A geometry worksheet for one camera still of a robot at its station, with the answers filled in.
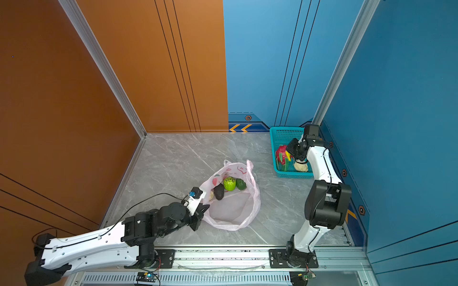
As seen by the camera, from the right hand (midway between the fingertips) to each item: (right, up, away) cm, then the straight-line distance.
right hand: (287, 148), depth 90 cm
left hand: (-36, -23, -22) cm, 48 cm away
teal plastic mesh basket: (+5, +8, +34) cm, 35 cm away
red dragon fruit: (-1, -6, +7) cm, 9 cm away
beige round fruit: (+10, -11, +6) cm, 16 cm away
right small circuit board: (0, -52, -20) cm, 56 cm away
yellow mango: (0, -3, -3) cm, 4 cm away
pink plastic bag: (-25, -30, -3) cm, 39 cm away
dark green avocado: (-24, -18, -1) cm, 30 cm away
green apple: (-29, -18, -1) cm, 34 cm away
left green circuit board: (-62, -52, -19) cm, 83 cm away
